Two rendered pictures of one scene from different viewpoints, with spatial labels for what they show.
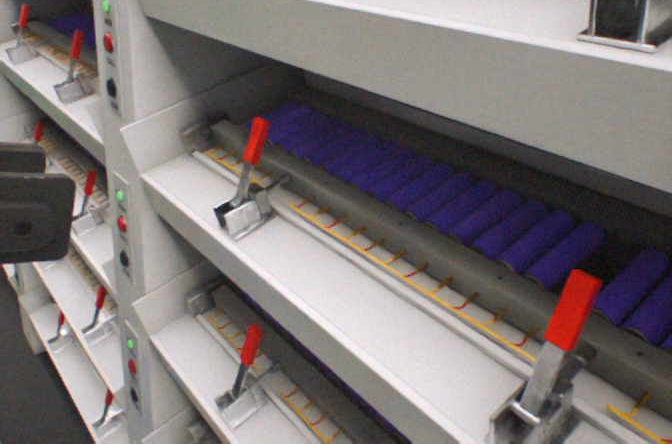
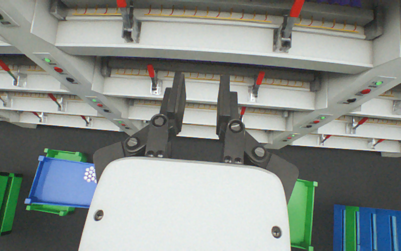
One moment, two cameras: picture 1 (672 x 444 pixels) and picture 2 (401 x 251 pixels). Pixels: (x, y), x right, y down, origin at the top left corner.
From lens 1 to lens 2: 0.22 m
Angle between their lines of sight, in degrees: 54
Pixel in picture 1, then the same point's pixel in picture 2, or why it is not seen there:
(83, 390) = (69, 122)
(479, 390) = (262, 39)
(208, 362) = (131, 85)
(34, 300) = (15, 117)
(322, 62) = not seen: outside the picture
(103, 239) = (36, 80)
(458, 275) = (235, 6)
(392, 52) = not seen: outside the picture
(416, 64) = not seen: outside the picture
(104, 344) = (69, 107)
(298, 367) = (164, 65)
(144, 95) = (22, 6)
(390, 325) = (224, 36)
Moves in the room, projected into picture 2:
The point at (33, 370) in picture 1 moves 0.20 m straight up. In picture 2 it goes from (42, 131) to (10, 119)
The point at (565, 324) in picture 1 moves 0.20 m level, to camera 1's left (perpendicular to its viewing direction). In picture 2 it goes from (297, 9) to (200, 91)
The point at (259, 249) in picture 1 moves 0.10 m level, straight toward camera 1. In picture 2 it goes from (152, 40) to (195, 67)
